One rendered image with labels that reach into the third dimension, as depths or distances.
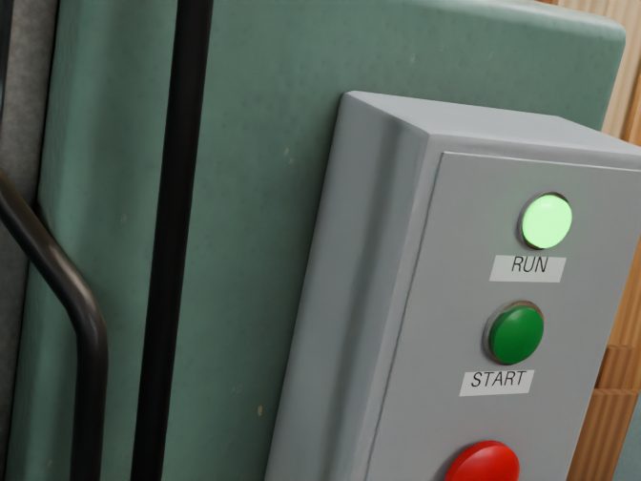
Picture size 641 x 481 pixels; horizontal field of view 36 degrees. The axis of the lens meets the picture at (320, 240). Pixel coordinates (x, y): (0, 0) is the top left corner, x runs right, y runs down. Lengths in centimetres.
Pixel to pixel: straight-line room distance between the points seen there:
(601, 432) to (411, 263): 182
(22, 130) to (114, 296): 6
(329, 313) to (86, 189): 9
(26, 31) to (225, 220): 9
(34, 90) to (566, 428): 22
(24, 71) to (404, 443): 18
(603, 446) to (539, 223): 183
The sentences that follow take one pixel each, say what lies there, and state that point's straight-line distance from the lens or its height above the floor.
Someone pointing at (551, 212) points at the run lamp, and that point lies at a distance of 32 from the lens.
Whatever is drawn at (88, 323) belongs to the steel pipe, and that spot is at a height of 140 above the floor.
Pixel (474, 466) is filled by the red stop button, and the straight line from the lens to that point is 34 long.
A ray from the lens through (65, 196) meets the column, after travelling 32.
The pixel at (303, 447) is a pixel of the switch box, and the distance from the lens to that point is 36.
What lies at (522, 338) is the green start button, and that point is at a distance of 33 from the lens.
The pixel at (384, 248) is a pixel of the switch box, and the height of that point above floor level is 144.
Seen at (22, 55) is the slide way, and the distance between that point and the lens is 34.
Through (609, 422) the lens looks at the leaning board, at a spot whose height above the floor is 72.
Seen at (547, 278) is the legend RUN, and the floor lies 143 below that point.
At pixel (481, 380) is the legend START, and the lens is 34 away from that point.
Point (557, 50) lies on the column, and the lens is 39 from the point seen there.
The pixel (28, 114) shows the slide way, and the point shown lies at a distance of 35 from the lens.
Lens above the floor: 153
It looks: 17 degrees down
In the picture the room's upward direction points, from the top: 12 degrees clockwise
